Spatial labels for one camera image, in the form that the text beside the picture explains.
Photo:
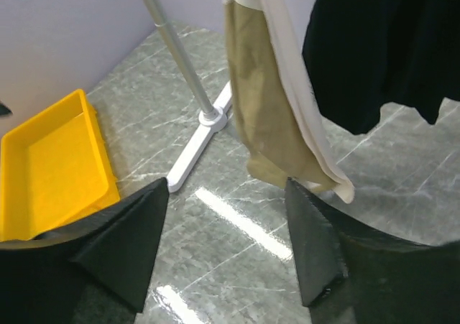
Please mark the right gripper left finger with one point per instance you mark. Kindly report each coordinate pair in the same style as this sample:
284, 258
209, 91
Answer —
96, 270

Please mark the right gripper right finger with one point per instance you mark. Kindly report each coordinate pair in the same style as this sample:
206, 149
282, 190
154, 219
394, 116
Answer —
385, 279

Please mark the khaki underwear white waistband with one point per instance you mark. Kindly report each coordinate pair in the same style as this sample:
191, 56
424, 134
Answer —
275, 110

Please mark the black hanging underwear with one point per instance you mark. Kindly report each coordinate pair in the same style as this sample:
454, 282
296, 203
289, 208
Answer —
363, 54

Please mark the yellow plastic tray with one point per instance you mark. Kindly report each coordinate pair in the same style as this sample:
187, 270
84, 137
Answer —
55, 170

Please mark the silver white clothes rack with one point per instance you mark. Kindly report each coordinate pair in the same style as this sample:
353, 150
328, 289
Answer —
212, 117

